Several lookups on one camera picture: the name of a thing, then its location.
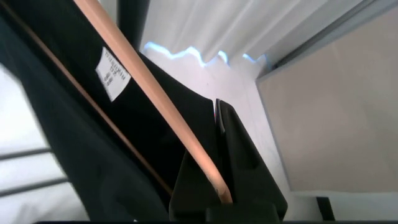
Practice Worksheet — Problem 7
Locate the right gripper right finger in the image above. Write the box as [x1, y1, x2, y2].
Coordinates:
[213, 98, 289, 220]

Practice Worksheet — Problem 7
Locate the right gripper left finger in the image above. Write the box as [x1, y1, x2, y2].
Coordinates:
[169, 149, 225, 220]

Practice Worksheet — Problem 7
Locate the pink clothes hanger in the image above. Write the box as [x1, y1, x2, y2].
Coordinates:
[0, 0, 233, 205]

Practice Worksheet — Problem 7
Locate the black short-sleeved shirt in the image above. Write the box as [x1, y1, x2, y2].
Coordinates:
[0, 0, 218, 222]

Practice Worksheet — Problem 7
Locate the white curtain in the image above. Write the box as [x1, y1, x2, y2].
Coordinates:
[99, 0, 364, 68]

